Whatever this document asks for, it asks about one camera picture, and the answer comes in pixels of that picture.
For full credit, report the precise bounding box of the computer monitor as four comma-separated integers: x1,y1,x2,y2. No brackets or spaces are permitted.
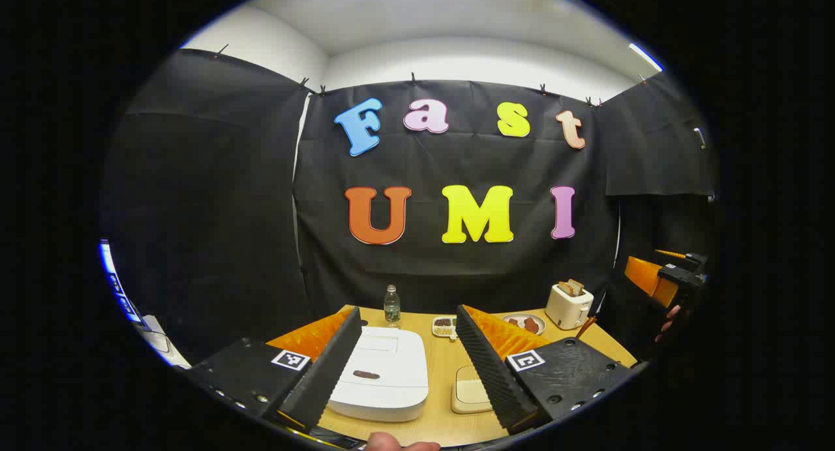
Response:
98,239,143,324

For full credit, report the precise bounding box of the white side table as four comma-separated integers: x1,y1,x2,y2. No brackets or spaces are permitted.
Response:
140,314,191,370

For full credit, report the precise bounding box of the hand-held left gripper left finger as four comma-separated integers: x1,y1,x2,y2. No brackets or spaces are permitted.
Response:
189,306,363,432

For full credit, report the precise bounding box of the black backdrop cloth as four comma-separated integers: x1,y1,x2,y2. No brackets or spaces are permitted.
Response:
101,46,721,367

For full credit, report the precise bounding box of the clear plastic container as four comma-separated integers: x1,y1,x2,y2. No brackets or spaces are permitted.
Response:
451,365,494,414

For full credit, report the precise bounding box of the small ceiling light panel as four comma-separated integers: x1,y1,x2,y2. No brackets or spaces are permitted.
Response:
629,42,664,72

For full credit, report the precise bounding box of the white round plate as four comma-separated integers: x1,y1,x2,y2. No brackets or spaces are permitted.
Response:
502,313,546,336

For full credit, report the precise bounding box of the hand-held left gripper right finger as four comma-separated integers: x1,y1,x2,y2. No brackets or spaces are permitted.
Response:
455,304,637,435

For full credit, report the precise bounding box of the white toaster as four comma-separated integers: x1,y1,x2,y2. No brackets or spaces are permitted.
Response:
545,283,595,330

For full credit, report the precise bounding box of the white rice cooker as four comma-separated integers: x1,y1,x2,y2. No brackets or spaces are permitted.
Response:
326,326,429,422

